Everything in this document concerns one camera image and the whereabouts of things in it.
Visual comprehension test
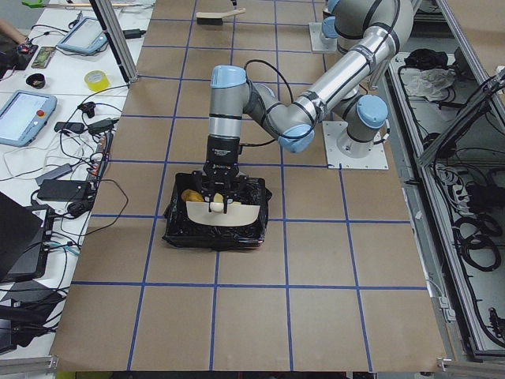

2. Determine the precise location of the blue teach pendant far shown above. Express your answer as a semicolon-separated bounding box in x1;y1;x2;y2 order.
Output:
56;17;107;55

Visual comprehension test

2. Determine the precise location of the crumpled white cloth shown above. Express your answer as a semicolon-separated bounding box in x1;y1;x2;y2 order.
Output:
406;68;455;102

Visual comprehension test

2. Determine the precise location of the black power adapter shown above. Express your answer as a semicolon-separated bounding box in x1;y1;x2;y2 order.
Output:
37;179;92;201

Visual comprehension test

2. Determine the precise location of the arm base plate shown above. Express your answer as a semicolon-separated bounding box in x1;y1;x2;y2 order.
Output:
322;121;389;171
309;22;337;54

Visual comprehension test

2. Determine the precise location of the black laptop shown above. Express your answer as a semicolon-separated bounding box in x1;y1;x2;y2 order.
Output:
1;193;55;283

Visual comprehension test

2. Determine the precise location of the blue teach pendant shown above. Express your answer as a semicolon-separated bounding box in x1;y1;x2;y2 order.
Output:
56;17;107;55
1;90;58;147

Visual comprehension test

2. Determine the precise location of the yellow tape roll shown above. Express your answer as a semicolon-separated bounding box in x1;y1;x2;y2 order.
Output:
84;69;110;92

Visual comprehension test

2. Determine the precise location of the toy potato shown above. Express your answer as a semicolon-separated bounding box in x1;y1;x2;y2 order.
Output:
181;189;205;202

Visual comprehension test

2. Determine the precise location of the black braided left cable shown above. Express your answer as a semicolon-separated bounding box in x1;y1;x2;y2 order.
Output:
238;58;301;148

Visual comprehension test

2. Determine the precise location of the beige plastic dustpan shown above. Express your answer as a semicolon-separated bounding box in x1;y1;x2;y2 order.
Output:
185;201;260;227

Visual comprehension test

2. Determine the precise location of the beige hand brush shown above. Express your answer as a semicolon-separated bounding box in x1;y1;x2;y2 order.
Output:
196;8;246;25

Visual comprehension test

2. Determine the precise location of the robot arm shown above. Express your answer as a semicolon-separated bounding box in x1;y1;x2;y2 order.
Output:
193;1;416;204

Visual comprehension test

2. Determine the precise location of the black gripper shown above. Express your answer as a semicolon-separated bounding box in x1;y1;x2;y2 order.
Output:
192;134;247;214

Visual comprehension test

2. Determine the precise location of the blue teach pendant near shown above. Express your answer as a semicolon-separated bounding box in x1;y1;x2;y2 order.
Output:
1;90;58;147

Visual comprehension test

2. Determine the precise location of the pink bin with black bag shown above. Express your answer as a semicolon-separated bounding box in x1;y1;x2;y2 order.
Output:
163;173;271;251

